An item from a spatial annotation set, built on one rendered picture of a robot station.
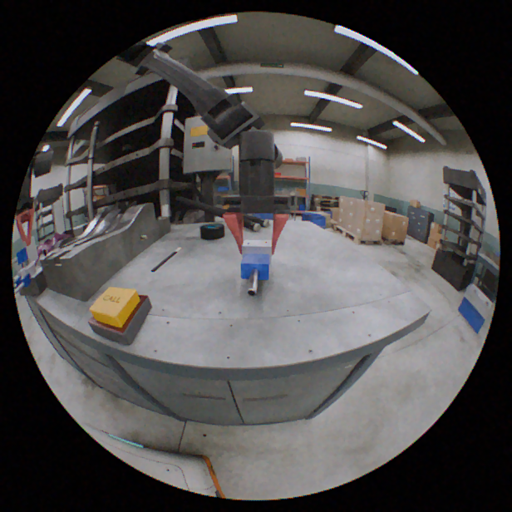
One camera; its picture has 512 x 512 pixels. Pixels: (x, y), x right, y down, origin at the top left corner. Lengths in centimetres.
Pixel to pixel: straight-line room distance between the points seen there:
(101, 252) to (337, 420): 114
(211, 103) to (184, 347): 35
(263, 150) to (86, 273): 38
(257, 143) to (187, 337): 27
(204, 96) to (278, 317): 36
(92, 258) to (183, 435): 88
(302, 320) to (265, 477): 87
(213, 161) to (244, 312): 93
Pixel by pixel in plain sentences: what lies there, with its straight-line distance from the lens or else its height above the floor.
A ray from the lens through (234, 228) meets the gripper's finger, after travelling 26.
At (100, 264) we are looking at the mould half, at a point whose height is 84.
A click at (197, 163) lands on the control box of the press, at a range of 108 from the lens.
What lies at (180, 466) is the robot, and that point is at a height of 28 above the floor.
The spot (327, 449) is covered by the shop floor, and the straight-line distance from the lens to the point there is 101.
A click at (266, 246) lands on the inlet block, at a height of 85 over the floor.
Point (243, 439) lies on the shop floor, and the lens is 95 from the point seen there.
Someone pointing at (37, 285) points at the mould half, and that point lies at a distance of 62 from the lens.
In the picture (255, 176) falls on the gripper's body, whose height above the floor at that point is 97.
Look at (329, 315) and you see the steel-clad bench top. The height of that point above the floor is 80.
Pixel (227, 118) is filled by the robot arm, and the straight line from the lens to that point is 30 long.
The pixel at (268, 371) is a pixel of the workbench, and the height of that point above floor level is 78.
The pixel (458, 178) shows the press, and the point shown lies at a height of 185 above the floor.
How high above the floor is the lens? 95
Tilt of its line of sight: 22 degrees down
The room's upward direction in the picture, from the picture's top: straight up
